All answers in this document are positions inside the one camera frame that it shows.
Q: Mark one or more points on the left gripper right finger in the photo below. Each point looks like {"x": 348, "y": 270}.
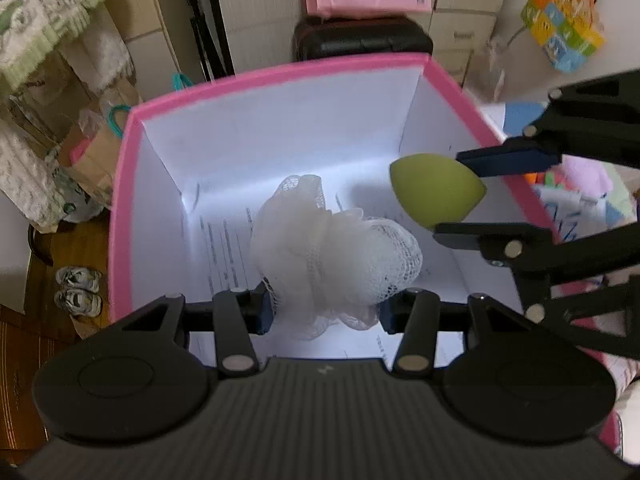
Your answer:
{"x": 413, "y": 313}

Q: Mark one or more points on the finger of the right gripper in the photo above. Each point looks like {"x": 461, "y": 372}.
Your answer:
{"x": 499, "y": 161}
{"x": 502, "y": 241}

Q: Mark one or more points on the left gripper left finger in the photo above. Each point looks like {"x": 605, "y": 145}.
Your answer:
{"x": 237, "y": 314}

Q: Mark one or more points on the green makeup sponge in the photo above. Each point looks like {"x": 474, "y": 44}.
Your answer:
{"x": 433, "y": 188}

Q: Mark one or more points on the white mesh bath pouf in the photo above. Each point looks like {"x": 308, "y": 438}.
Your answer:
{"x": 322, "y": 266}

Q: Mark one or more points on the blue white tissue pack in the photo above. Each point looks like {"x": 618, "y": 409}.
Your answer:
{"x": 573, "y": 215}

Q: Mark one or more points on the purple plush toy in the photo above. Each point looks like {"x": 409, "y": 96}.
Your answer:
{"x": 586, "y": 176}

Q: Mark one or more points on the patchwork quilt bedspread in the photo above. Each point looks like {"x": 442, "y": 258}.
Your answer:
{"x": 621, "y": 431}

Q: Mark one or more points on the pink storage box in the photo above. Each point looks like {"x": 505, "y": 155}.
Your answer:
{"x": 201, "y": 170}

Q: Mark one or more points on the colourful paper gift bag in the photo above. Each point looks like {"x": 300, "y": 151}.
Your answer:
{"x": 568, "y": 31}

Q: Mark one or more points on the white sneakers pair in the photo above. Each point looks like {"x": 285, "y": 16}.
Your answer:
{"x": 79, "y": 291}

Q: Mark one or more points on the brown paper bag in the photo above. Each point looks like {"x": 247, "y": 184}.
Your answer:
{"x": 90, "y": 151}

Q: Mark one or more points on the black suitcase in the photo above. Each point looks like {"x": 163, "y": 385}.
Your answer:
{"x": 315, "y": 38}

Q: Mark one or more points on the beige three-door wardrobe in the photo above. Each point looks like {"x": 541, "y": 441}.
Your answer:
{"x": 350, "y": 10}

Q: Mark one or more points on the cream fuzzy cardigan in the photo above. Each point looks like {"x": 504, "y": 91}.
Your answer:
{"x": 44, "y": 45}

